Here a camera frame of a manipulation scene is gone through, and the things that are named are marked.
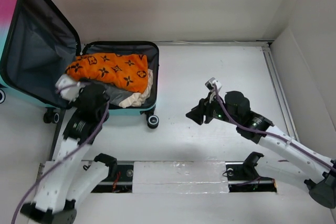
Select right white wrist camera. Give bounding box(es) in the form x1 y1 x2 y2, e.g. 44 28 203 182
205 77 222 92

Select white face mask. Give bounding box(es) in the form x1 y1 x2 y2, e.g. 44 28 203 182
55 74 77 89

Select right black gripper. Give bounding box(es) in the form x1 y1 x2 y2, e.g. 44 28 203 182
185 91 239 125

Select grey plush blanket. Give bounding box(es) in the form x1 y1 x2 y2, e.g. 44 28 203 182
104 83 133 106

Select aluminium frame rail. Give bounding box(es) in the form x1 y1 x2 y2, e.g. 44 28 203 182
262 42 300 142

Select orange patterned plush blanket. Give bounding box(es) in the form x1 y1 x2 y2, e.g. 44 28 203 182
65 52 149 93

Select teal pink suitcase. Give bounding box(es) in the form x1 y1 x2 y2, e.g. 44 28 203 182
1 0 159 129

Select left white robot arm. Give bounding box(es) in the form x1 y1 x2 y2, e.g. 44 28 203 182
19 84 117 223

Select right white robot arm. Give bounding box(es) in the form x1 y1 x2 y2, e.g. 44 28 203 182
186 91 335 209

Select white foam cover plate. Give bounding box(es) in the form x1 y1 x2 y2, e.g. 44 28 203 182
132 161 229 195

